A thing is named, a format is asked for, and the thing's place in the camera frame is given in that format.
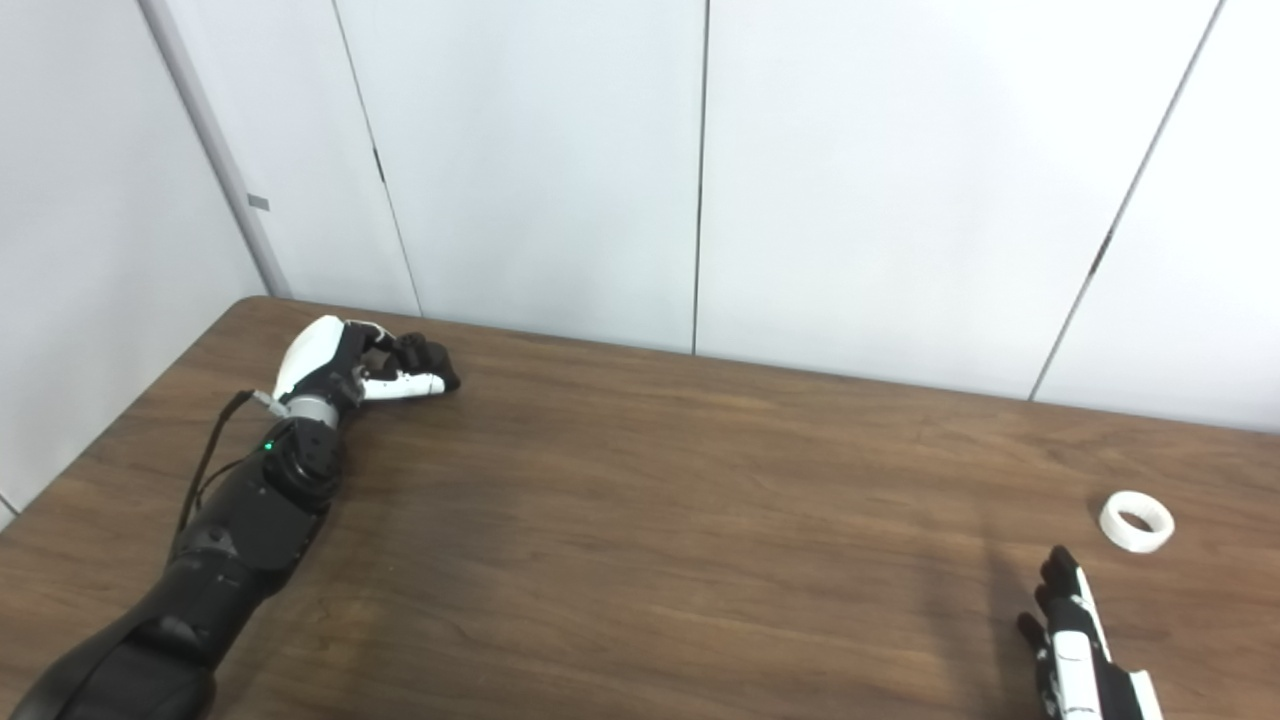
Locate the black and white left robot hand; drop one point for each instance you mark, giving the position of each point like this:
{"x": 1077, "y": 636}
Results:
{"x": 312, "y": 355}

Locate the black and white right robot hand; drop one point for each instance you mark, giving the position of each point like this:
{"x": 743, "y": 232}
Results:
{"x": 1075, "y": 665}

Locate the round black plastic part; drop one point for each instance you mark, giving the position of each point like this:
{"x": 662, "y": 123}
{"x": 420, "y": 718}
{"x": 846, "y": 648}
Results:
{"x": 412, "y": 352}

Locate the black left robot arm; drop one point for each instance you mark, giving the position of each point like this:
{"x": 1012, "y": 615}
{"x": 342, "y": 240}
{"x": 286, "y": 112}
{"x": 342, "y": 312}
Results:
{"x": 240, "y": 530}

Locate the grey corner pole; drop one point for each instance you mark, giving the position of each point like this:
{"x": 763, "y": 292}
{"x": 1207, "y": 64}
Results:
{"x": 215, "y": 150}

